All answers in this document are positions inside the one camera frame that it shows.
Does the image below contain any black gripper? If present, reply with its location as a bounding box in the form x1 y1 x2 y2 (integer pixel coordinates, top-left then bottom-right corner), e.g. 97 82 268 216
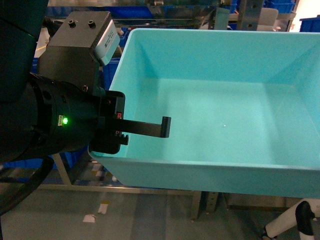
28 73 171 155

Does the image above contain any teal plastic bin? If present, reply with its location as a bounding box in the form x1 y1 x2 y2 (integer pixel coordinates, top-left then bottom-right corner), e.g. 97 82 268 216
90 28 320 199

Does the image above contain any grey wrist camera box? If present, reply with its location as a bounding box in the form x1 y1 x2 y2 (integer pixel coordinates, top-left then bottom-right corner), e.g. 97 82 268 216
37 11 120 97

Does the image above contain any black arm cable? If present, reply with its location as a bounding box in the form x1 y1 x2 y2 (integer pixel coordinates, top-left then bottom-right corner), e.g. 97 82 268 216
0 156 55 216

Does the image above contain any steel shelf frame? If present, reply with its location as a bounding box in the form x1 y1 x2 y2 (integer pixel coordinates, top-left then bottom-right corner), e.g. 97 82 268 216
47 0 298 221

